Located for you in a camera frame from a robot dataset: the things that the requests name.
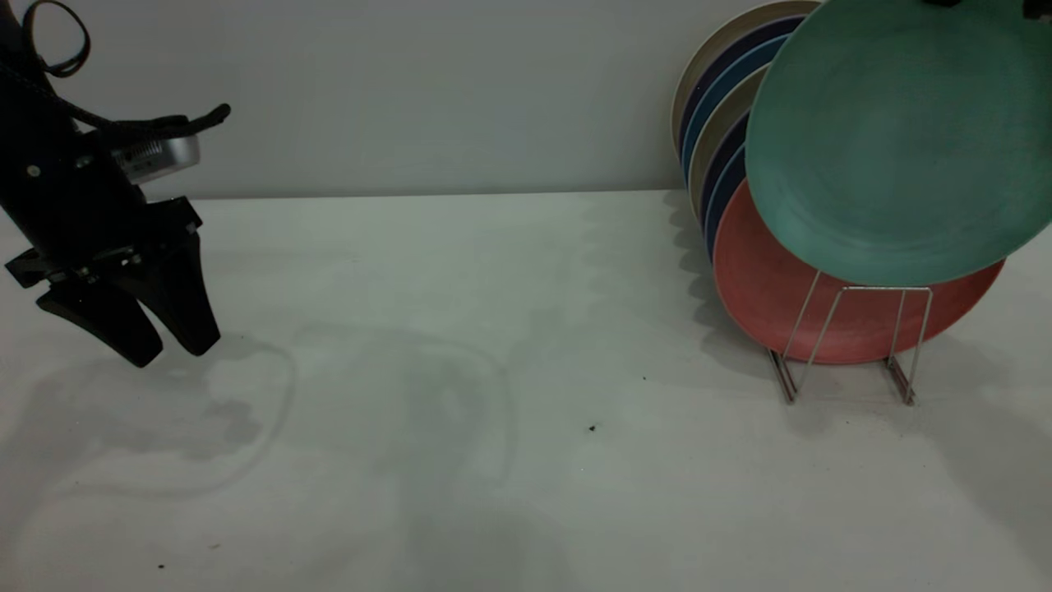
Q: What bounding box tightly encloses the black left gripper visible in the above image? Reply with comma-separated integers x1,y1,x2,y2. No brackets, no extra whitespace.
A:
0,82,221,368

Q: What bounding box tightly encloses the green round plate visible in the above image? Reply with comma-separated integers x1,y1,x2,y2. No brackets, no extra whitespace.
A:
745,0,1052,289

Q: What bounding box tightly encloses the dark purple round plate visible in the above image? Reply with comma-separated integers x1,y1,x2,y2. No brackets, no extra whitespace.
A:
678,15,810,165
699,111,750,235

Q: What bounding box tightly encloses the blue round plate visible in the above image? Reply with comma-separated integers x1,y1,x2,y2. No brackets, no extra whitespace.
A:
682,33,791,186
705,146,749,264

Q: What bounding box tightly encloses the beige round plate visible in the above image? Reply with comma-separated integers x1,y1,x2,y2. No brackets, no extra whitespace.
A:
671,0,823,157
689,66,769,216

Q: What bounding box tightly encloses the pink round plate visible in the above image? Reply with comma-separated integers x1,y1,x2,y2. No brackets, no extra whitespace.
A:
712,179,1008,367

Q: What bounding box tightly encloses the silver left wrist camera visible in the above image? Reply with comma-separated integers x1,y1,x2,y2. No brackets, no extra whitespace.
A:
115,136,202,183

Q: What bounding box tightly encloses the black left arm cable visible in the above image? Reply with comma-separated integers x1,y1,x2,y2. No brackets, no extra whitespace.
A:
0,0,233,145

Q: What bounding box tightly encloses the metal wire plate rack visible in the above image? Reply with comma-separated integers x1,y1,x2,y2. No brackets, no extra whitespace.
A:
767,267,934,406

